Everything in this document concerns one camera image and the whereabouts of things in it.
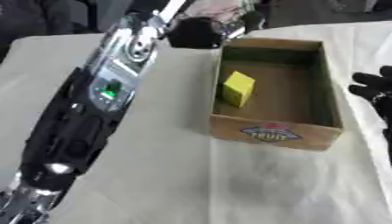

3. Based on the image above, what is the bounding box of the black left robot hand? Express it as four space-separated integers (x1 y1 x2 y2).
165 10 269 50

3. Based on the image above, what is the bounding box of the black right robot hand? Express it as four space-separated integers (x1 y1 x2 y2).
347 65 392 138

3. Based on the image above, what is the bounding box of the tan cardboard box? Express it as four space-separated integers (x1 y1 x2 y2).
208 37 345 152

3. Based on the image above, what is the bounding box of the yellow block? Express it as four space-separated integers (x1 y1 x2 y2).
220 70 257 108

